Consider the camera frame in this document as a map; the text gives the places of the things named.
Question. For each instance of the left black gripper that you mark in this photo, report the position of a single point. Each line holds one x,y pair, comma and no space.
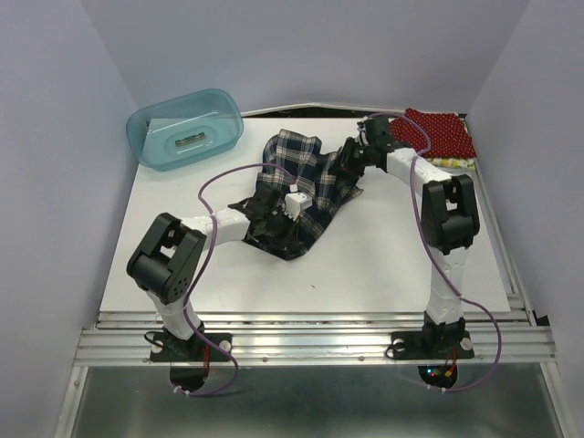
287,240

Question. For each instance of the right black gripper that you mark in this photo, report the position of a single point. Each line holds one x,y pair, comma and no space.
346,167

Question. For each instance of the navy plaid skirt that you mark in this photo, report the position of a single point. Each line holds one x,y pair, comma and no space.
302,157

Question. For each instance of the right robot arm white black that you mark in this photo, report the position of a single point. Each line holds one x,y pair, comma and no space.
444,206

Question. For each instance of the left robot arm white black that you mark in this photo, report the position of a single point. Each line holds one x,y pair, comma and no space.
165,261

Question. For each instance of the red polka dot folded skirt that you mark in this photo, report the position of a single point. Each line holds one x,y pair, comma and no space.
448,135

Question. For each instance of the lemon print folded skirt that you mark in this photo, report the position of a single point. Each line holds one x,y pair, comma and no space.
453,163

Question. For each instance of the teal plastic bin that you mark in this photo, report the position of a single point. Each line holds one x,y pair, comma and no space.
185,130

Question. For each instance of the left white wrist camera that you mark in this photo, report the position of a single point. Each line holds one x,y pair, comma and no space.
295,203

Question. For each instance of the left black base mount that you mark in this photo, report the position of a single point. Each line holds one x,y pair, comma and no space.
166,348

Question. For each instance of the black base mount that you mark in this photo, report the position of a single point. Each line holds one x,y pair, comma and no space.
166,348
444,341

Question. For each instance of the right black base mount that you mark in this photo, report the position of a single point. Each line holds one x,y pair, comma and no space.
444,341

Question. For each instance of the aluminium rail frame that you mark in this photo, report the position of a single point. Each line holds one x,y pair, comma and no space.
322,374

